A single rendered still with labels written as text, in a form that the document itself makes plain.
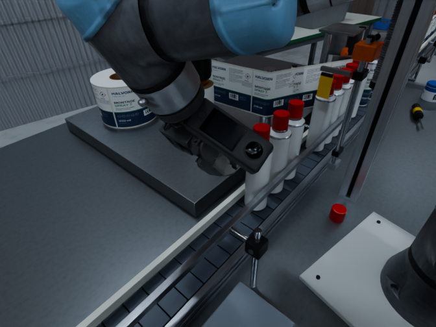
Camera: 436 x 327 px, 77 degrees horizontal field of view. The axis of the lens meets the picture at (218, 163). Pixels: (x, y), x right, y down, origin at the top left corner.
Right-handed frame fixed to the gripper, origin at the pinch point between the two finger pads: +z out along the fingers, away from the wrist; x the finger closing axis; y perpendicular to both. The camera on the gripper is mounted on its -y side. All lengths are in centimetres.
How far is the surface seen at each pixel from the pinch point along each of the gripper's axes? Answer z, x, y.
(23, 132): 97, 37, 273
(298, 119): 9.0, -18.9, -1.0
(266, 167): 5.9, -4.7, -2.2
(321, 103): 17.7, -30.6, -0.1
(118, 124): 16, 0, 56
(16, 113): 88, 26, 290
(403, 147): 49, -45, -19
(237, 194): 12.7, 1.5, 3.1
